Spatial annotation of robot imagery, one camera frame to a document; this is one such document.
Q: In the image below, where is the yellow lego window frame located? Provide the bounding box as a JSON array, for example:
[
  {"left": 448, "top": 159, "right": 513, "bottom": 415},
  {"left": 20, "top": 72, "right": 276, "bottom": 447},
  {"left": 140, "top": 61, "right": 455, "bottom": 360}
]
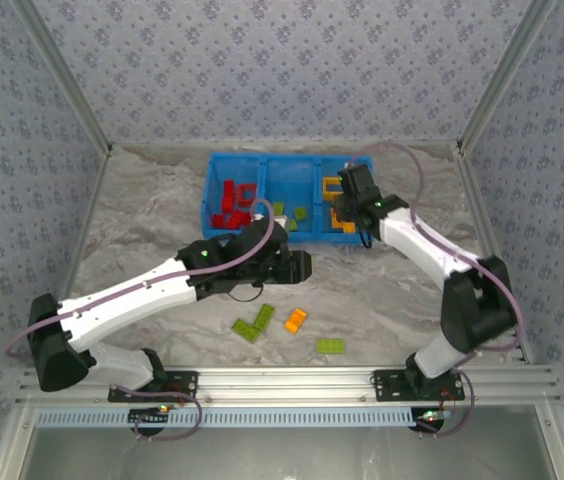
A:
[{"left": 322, "top": 176, "right": 344, "bottom": 202}]

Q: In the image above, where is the red lego window frame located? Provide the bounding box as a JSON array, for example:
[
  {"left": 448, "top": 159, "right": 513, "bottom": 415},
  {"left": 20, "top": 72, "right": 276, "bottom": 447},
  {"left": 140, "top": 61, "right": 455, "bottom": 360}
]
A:
[{"left": 234, "top": 182, "right": 259, "bottom": 208}]

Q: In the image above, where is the blue three-compartment plastic bin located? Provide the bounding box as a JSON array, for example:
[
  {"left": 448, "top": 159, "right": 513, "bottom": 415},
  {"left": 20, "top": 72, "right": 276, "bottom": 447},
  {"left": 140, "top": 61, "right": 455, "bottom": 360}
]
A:
[{"left": 200, "top": 152, "right": 379, "bottom": 247}]

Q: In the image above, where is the grey metal sheet panel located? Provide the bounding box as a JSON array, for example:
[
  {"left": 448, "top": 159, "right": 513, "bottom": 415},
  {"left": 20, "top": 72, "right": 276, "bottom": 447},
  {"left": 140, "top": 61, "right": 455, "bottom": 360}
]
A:
[{"left": 26, "top": 405, "right": 551, "bottom": 480}]

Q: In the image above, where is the small controller board with LED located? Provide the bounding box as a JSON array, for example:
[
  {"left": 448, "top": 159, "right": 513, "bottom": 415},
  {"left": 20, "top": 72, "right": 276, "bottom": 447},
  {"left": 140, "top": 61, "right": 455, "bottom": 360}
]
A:
[
  {"left": 410, "top": 407, "right": 449, "bottom": 432},
  {"left": 128, "top": 405, "right": 171, "bottom": 427}
]

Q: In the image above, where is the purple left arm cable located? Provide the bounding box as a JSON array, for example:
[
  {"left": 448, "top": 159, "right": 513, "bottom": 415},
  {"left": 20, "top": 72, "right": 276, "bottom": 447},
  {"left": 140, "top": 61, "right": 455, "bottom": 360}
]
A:
[{"left": 4, "top": 198, "right": 277, "bottom": 442}]

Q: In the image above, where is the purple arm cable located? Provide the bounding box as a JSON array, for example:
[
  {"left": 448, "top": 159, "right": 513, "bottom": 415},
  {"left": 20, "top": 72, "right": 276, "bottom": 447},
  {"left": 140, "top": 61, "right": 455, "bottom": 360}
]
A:
[
  {"left": 4, "top": 198, "right": 277, "bottom": 442},
  {"left": 344, "top": 140, "right": 522, "bottom": 439}
]

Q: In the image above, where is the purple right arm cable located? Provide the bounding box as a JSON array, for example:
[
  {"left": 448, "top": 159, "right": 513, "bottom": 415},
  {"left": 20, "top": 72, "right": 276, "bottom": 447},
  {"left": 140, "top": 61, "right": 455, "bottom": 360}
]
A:
[{"left": 344, "top": 140, "right": 522, "bottom": 439}]

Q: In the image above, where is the aluminium frame rail with slots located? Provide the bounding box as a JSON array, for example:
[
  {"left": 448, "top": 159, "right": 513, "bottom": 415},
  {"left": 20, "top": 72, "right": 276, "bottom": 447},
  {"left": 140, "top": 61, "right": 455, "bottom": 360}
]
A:
[{"left": 15, "top": 365, "right": 562, "bottom": 405}]

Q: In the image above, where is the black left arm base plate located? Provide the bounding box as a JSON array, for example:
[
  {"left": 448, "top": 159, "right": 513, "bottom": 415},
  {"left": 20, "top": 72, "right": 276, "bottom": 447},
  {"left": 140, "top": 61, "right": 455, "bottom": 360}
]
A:
[{"left": 107, "top": 369, "right": 200, "bottom": 404}]

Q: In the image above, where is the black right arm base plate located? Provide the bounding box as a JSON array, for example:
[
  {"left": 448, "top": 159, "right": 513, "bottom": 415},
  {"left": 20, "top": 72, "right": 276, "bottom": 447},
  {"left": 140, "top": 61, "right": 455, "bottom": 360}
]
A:
[{"left": 372, "top": 369, "right": 466, "bottom": 404}]

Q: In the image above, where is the slotted pale blue cable duct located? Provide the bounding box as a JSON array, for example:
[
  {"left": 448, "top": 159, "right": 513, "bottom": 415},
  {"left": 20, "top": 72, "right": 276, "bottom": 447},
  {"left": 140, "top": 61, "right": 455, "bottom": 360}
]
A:
[{"left": 35, "top": 407, "right": 417, "bottom": 430}]

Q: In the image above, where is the aluminium frame post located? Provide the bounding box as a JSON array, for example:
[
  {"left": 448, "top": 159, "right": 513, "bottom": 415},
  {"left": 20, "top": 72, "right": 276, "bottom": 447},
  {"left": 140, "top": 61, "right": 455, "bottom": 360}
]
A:
[
  {"left": 9, "top": 0, "right": 113, "bottom": 154},
  {"left": 455, "top": 0, "right": 561, "bottom": 151}
]

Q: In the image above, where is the aluminium frame leg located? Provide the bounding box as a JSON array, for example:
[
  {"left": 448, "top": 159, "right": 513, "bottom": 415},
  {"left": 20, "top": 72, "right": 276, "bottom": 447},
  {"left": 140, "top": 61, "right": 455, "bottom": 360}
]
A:
[
  {"left": 0, "top": 404, "right": 39, "bottom": 480},
  {"left": 535, "top": 404, "right": 564, "bottom": 480}
]

